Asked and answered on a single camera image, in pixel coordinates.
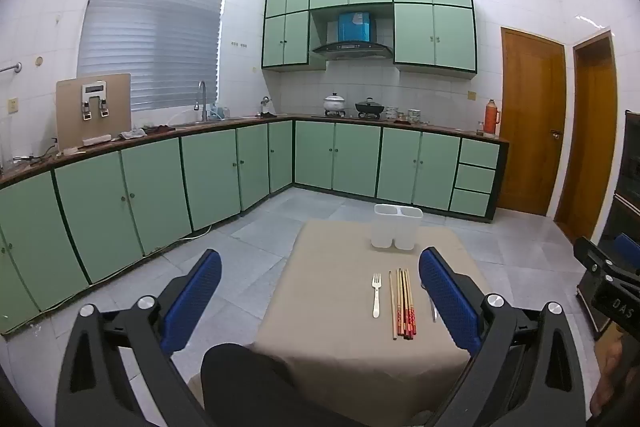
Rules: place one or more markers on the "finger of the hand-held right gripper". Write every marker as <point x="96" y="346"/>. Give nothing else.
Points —
<point x="592" y="262"/>
<point x="629" y="248"/>

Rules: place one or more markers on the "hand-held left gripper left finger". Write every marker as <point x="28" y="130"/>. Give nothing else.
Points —
<point x="197" y="297"/>

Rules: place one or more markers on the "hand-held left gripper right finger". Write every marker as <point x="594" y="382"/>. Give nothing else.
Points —
<point x="447" y="297"/>

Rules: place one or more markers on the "silver metal spoon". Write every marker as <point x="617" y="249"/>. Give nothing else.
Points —
<point x="433" y="311"/>

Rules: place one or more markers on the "plain bamboo chopstick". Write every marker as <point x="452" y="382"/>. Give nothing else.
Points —
<point x="392" y="307"/>

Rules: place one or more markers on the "white plastic fork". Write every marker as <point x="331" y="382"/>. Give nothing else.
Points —
<point x="376" y="297"/>

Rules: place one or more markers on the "white plastic utensil holder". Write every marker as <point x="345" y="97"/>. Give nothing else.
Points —
<point x="395" y="227"/>

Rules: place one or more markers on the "person's right hand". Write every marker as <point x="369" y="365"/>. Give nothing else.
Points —
<point x="607" y="367"/>

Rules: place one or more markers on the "black glass cabinet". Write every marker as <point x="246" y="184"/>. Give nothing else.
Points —
<point x="625" y="187"/>

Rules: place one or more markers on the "green base cabinets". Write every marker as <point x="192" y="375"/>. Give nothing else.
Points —
<point x="150" y="202"/>

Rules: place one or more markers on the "plain wooden door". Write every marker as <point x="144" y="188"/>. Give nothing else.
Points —
<point x="587" y="137"/>

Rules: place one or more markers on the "red thermos flask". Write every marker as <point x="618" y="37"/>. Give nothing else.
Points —
<point x="492" y="119"/>

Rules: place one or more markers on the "grey rag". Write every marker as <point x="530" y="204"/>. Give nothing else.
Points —
<point x="132" y="135"/>

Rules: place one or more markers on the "stack of bowls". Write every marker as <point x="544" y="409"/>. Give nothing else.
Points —
<point x="391" y="113"/>
<point x="413" y="116"/>

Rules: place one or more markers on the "white power strip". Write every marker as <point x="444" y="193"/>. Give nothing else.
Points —
<point x="95" y="139"/>

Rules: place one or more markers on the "chrome kitchen faucet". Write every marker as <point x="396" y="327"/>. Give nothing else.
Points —
<point x="202" y="99"/>

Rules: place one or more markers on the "black wok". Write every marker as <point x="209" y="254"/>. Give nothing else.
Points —
<point x="370" y="108"/>

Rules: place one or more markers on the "brown wooden board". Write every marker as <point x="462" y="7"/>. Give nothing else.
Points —
<point x="120" y="107"/>

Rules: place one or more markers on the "silver cooking pot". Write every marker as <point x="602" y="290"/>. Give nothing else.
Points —
<point x="334" y="103"/>

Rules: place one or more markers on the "grey window blind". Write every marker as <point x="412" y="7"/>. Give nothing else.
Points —
<point x="150" y="37"/>

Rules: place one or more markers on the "black range hood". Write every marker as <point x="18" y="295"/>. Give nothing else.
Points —
<point x="352" y="49"/>

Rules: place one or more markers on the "white gripper bracket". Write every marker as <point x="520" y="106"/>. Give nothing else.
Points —
<point x="94" y="99"/>

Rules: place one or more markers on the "metal towel rail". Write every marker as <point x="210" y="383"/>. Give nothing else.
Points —
<point x="10" y="68"/>

